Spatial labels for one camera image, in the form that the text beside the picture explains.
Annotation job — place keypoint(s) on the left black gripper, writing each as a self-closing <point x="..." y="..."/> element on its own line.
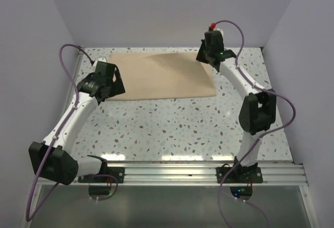
<point x="117" y="88"/>

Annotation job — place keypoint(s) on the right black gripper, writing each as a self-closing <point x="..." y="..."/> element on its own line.
<point x="199" y="57"/>

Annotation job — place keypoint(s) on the beige cloth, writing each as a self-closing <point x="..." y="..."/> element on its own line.
<point x="154" y="76"/>

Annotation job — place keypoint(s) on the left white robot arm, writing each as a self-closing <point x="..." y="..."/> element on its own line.
<point x="51" y="158"/>

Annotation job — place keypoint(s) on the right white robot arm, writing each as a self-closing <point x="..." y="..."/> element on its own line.
<point x="257" y="113"/>

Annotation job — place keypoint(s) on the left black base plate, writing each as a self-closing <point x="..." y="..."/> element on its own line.
<point x="114" y="174"/>

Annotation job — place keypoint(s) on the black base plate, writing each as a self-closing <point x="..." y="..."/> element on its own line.
<point x="114" y="174"/>
<point x="239" y="175"/>

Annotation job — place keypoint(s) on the aluminium rail frame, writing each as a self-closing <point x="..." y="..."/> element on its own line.
<point x="170" y="149"/>

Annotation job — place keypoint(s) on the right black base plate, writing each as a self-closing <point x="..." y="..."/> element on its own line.
<point x="239" y="175"/>

